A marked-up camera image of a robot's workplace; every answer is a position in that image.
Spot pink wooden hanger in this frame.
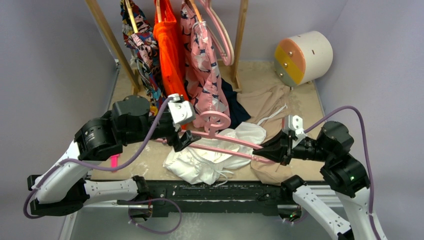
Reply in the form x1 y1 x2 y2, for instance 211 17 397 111
155 110 276 165
198 0 235 66

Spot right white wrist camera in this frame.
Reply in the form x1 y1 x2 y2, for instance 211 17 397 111
282 115 307 140

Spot white shorts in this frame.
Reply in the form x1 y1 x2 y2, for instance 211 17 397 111
162 105 287 185

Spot comic print shorts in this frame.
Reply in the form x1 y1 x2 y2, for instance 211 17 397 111
120 0 166 115

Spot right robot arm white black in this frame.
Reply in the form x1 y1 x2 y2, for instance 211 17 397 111
253 121 386 240

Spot round white drawer cabinet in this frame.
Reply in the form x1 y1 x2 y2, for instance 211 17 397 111
274 31 334 88

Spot pink shark print shorts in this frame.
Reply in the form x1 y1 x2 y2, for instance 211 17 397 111
180 0 230 128

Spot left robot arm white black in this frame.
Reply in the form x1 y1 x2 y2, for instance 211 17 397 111
23 94 198 219

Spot wooden clothes rack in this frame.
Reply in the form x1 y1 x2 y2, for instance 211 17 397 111
85 0 249 95

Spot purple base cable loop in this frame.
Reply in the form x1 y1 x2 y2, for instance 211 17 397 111
127 198 183 236

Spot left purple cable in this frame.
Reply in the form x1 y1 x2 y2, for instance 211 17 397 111
22 96 175 220

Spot orange mesh shorts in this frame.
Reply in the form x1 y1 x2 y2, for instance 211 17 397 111
153 0 189 101

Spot beige shorts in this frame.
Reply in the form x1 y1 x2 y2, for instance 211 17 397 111
237 84 323 186

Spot pink plastic clip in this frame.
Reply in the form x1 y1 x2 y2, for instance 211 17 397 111
110 154 120 168

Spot navy blue shorts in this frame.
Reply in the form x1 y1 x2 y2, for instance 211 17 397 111
221 78 251 129

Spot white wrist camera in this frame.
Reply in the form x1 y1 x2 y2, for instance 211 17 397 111
282 115 307 140
167 93 196 125

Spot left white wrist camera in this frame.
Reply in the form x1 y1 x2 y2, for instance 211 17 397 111
167 93 196 125

